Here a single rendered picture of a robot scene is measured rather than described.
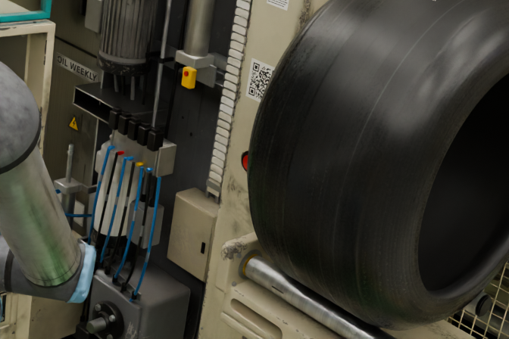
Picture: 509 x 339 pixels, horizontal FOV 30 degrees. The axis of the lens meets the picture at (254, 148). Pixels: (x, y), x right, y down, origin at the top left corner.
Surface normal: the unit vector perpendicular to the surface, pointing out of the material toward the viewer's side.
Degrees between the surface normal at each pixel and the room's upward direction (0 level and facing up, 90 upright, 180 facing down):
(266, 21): 90
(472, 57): 51
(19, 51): 90
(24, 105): 65
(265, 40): 90
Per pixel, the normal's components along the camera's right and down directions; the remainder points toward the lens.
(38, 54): -0.68, 0.17
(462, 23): 0.04, -0.61
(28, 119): 0.94, 0.08
